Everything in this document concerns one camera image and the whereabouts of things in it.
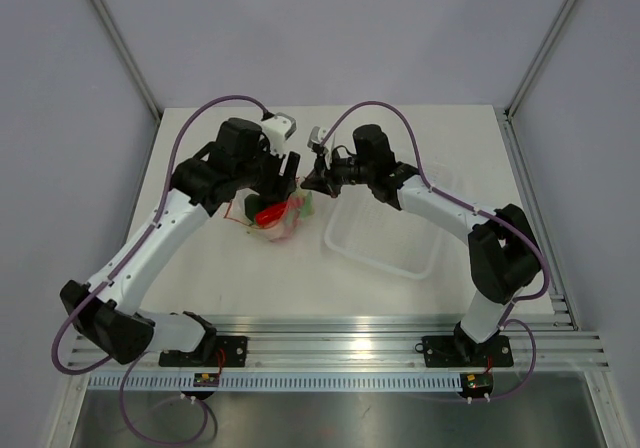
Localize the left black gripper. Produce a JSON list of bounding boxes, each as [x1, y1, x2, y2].
[[235, 138, 299, 203]]

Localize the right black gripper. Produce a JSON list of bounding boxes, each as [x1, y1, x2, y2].
[[302, 146, 375, 199]]

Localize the red dragon fruit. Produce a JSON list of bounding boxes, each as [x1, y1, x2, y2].
[[265, 189, 314, 241]]

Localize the green avocado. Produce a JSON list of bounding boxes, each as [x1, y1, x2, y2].
[[244, 194, 267, 222]]

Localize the red chili pepper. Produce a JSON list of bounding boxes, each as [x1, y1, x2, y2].
[[255, 203, 287, 227]]

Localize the clear zip bag orange zipper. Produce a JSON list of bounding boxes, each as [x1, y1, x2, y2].
[[223, 188, 314, 242]]

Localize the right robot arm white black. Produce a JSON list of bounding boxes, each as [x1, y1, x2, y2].
[[302, 124, 542, 366]]

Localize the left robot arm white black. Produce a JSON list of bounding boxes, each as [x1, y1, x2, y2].
[[61, 113, 300, 366]]

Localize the white plastic perforated basket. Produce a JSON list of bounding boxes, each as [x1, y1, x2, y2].
[[324, 185, 449, 280]]

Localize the left small circuit board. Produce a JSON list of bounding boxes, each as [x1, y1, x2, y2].
[[193, 372, 220, 387]]

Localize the small circuit board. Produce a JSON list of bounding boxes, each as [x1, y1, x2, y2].
[[461, 372, 494, 392], [193, 372, 220, 387]]

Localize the right small circuit board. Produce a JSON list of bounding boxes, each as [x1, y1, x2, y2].
[[461, 372, 494, 392]]

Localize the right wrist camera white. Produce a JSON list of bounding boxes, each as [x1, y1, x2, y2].
[[307, 126, 330, 165]]

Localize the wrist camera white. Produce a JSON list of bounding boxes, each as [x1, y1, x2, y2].
[[260, 113, 297, 157], [307, 126, 330, 165]]

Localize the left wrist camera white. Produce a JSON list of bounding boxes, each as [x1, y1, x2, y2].
[[260, 113, 297, 157]]

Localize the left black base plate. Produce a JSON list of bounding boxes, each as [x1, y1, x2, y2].
[[158, 335, 248, 368]]

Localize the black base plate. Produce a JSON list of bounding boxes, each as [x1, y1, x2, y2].
[[158, 335, 248, 368], [414, 335, 514, 368]]

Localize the white slotted cable duct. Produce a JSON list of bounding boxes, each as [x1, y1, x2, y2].
[[88, 371, 462, 393]]

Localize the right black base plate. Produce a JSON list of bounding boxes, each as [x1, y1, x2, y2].
[[414, 335, 514, 368]]

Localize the aluminium mounting rail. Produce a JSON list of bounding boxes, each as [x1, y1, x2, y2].
[[67, 315, 611, 374]]

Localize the left aluminium frame post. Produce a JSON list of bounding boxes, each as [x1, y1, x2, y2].
[[87, 0, 163, 126]]

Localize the aluminium frame post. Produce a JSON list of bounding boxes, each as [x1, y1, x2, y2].
[[504, 0, 582, 122], [87, 0, 163, 126]]

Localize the right aluminium frame post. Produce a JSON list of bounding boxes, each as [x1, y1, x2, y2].
[[504, 0, 582, 122]]

